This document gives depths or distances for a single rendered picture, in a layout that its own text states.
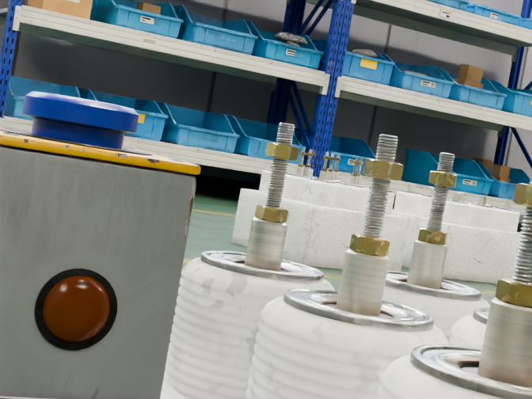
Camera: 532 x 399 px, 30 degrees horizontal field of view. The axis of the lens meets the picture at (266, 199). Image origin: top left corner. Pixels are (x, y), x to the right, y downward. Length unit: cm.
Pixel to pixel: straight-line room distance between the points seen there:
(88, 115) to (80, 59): 544
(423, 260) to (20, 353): 37
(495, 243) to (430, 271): 275
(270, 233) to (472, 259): 277
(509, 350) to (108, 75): 549
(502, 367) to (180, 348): 24
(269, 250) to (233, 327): 6
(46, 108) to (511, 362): 20
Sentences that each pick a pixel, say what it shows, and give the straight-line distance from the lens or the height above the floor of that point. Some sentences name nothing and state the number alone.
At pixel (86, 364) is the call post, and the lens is 34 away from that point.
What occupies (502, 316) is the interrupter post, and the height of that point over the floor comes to 28.
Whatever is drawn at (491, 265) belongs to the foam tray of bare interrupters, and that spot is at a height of 6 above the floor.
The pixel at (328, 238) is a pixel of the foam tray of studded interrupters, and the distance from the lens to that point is 294.
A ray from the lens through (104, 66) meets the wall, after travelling 582.
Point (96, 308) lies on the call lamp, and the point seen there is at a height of 26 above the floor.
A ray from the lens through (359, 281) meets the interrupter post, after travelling 49.
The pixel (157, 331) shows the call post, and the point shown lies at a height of 26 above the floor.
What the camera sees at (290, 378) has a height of 22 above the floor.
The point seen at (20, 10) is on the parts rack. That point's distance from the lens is 492.
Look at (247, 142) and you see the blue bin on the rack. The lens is 544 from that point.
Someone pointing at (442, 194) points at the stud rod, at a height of 31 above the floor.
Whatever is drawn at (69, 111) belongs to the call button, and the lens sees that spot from 34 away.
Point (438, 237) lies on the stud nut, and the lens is 65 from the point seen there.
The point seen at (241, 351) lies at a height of 21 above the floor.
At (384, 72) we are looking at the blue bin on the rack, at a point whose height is 86.
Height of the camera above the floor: 32
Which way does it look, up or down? 3 degrees down
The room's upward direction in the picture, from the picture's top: 10 degrees clockwise
